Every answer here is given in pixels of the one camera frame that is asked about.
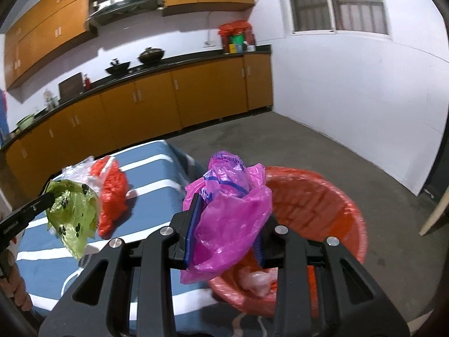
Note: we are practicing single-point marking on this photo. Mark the purple plastic bag blue stripe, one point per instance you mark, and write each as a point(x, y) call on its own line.
point(224, 168)

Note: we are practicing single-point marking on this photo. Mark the black kitchen countertop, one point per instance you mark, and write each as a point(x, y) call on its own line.
point(196, 59)

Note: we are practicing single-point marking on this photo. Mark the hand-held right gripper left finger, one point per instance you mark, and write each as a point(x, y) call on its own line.
point(192, 236)

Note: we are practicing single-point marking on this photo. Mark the clear bubble wrap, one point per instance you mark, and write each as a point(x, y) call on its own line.
point(79, 172)

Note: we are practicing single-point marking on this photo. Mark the open black wok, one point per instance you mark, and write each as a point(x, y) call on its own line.
point(117, 68)

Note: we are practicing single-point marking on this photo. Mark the person's left hand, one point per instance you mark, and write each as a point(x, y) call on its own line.
point(18, 285)

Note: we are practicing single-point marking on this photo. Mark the red plastic bag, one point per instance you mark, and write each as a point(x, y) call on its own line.
point(113, 196)

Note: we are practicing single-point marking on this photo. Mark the clear glass jar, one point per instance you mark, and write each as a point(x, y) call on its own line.
point(49, 99)

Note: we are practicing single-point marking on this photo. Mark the blue white striped tablecloth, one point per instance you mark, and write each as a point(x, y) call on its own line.
point(151, 170)

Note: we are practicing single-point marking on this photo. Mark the blue hanging cloth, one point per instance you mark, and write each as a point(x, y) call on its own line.
point(2, 116)

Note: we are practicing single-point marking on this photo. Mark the long orange upper cabinets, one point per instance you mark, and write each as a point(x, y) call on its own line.
point(45, 31)

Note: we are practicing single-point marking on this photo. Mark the dark wooden cutting board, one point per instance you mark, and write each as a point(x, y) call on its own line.
point(71, 86)

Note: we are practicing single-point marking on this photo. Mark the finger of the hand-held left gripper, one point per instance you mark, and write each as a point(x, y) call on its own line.
point(40, 205)

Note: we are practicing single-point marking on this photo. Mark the green box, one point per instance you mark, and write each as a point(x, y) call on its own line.
point(236, 44)

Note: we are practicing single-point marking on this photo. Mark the red bin with liner bag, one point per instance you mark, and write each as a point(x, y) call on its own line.
point(315, 203)

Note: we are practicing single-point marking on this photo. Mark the pale pink crumpled bag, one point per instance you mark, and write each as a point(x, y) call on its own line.
point(258, 281)

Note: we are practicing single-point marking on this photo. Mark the steel range hood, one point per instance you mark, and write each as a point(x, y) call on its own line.
point(122, 5)

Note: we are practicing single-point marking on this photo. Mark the barred window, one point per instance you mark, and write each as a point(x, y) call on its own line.
point(336, 3)

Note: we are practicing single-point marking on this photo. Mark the green plastic bag black prints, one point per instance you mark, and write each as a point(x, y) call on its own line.
point(73, 224)

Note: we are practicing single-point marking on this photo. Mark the orange lower kitchen cabinets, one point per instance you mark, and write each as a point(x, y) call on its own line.
point(196, 93)

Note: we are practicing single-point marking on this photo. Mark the magenta plastic bag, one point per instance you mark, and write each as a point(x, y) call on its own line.
point(224, 233)

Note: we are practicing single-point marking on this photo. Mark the red bag on counter goods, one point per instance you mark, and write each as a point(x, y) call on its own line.
point(235, 27)

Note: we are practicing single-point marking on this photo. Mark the green enamel pot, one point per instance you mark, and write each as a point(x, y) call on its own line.
point(25, 123)

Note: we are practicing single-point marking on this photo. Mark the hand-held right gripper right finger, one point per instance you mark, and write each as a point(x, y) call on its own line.
point(260, 251)

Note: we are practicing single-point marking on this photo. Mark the black wok with lid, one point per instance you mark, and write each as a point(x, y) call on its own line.
point(151, 57)

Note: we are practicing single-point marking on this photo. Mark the small red bottle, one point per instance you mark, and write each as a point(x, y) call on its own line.
point(87, 83)

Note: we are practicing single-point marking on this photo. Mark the pale wooden plank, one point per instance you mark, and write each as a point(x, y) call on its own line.
point(436, 210)

